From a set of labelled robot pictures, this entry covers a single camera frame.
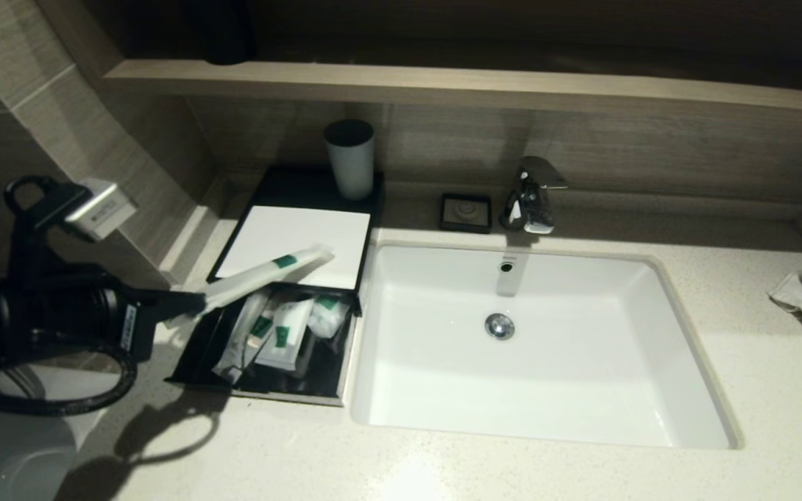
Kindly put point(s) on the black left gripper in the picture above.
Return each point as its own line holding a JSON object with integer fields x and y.
{"x": 126, "y": 323}

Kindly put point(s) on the wide frosted packet green label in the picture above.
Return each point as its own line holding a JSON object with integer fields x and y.
{"x": 288, "y": 337}

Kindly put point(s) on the chrome faucet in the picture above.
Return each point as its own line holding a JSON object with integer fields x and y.
{"x": 530, "y": 198}

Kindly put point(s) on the grey cup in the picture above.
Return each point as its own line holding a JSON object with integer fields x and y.
{"x": 349, "y": 163}

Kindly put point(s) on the light wooden wall shelf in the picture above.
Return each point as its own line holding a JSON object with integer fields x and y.
{"x": 443, "y": 87}

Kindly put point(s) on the black square soap dish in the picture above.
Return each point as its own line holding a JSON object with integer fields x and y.
{"x": 466, "y": 213}

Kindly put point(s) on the shower cap sachet green label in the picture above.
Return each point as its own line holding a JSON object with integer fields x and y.
{"x": 328, "y": 314}

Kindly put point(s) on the slim long packet green label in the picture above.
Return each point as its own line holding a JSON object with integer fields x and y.
{"x": 262, "y": 271}

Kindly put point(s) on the small packet green label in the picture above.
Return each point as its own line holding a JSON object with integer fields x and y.
{"x": 248, "y": 337}

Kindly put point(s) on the black amenity box with drawer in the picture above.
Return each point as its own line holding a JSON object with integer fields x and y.
{"x": 296, "y": 184}

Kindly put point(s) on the black bottle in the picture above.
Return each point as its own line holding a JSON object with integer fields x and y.
{"x": 220, "y": 31}

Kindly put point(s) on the chrome sink drain stopper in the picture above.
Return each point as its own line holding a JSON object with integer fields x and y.
{"x": 499, "y": 326}

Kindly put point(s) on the white rectangular pad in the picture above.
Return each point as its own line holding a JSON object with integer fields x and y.
{"x": 296, "y": 233}

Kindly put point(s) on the white rectangular sink basin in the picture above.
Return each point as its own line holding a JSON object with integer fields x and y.
{"x": 547, "y": 390}

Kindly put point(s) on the black sliding drawer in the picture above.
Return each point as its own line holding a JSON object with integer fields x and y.
{"x": 328, "y": 372}

